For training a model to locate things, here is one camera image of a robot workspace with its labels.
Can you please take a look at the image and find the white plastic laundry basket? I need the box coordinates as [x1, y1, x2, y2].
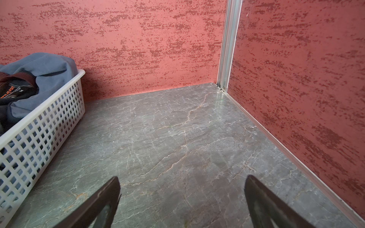
[1, 69, 85, 228]

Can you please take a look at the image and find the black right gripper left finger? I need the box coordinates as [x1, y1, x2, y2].
[55, 176, 121, 228]

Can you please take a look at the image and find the grey-blue tank top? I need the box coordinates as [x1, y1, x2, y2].
[1, 53, 78, 125]

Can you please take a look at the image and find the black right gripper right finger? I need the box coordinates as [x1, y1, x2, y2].
[244, 175, 314, 228]

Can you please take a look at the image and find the navy tank top red trim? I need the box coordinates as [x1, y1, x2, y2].
[1, 71, 39, 135]

